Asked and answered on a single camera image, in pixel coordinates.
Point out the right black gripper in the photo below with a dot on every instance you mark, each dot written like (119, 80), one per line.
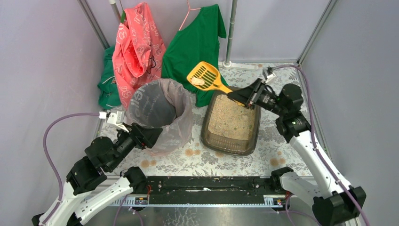
(255, 94)

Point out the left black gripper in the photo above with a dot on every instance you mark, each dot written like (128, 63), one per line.
(138, 135)

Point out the trash bin with plastic liner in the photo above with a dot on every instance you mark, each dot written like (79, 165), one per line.
(165, 104)

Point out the yellow litter scoop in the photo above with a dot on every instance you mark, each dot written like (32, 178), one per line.
(214, 83)

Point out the beige litter clump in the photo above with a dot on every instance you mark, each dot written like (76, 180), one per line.
(197, 81)

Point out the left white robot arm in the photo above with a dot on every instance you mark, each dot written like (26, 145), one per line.
(102, 156)

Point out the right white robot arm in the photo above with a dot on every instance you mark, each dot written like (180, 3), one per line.
(333, 199)

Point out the grey litter box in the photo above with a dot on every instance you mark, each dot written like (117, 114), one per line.
(229, 127)

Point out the clothes rack pole with base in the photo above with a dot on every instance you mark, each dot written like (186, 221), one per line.
(227, 63)

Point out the dark green garment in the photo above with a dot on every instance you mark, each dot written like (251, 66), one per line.
(109, 96)

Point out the floral floor mat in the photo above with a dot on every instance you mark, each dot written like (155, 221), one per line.
(194, 159)

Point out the green t-shirt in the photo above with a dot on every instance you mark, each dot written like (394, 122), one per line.
(197, 42)

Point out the pink patterned garment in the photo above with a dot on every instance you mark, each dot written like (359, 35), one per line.
(139, 49)

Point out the pink clothes hanger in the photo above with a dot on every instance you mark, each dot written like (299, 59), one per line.
(190, 9)

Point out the left clothes rack pole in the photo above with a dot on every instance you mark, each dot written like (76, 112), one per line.
(115, 9)

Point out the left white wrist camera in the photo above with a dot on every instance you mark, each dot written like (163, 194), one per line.
(117, 119)

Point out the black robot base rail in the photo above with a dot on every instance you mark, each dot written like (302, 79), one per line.
(234, 190)

